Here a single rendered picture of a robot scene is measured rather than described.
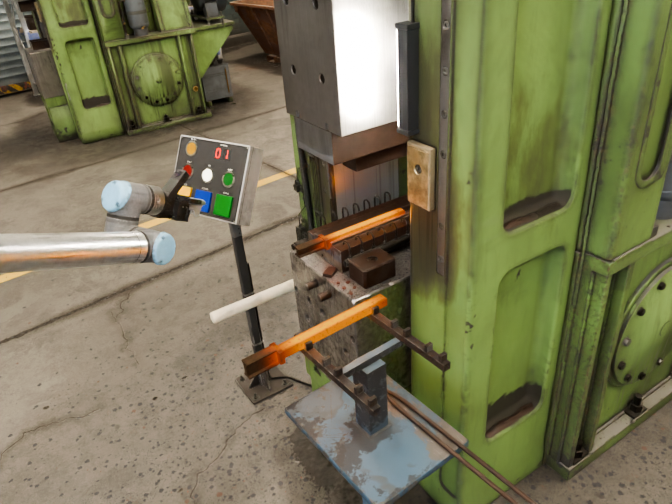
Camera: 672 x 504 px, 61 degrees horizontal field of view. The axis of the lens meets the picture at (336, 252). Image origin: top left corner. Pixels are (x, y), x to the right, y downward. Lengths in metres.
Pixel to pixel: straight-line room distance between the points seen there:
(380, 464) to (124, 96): 5.49
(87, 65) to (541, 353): 5.41
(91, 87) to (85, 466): 4.53
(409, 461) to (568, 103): 0.99
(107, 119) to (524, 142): 5.43
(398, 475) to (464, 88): 0.91
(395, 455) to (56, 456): 1.69
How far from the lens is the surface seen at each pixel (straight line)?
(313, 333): 1.41
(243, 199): 2.04
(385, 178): 2.08
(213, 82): 7.11
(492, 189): 1.43
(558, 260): 1.82
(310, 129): 1.66
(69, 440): 2.84
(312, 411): 1.60
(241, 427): 2.60
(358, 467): 1.47
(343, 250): 1.73
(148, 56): 6.47
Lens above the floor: 1.87
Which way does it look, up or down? 31 degrees down
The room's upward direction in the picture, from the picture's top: 5 degrees counter-clockwise
